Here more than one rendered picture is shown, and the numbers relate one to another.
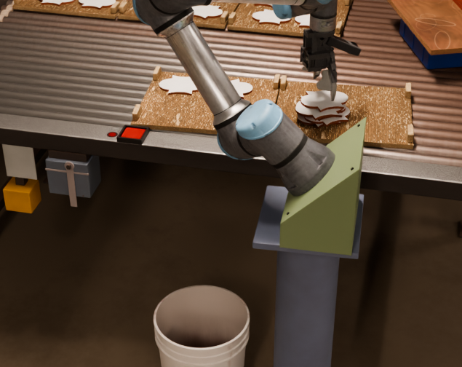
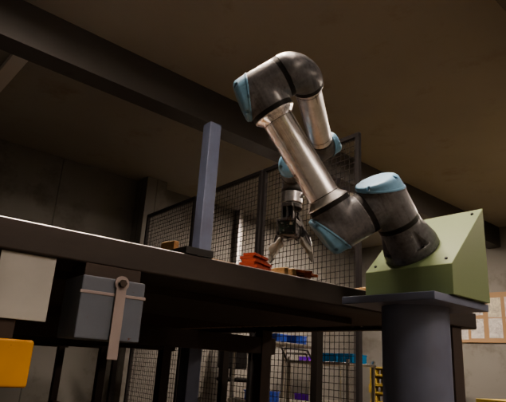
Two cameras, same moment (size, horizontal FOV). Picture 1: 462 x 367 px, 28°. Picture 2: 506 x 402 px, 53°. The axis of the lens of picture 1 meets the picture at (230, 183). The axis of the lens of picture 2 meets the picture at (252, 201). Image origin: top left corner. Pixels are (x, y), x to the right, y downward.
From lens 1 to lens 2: 243 cm
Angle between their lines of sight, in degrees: 70
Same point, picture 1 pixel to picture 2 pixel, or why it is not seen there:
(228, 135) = (347, 210)
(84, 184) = (135, 317)
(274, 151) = (410, 206)
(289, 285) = (434, 372)
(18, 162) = (21, 286)
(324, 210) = (472, 249)
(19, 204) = (6, 367)
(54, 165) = (97, 284)
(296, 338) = not seen: outside the picture
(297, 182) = (429, 238)
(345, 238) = (485, 282)
